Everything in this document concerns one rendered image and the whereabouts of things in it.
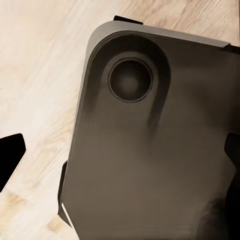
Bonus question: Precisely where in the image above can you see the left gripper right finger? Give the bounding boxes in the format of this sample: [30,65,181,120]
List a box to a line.
[224,132,240,173]

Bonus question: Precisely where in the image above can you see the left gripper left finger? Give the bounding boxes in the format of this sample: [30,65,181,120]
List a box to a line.
[0,133,26,193]

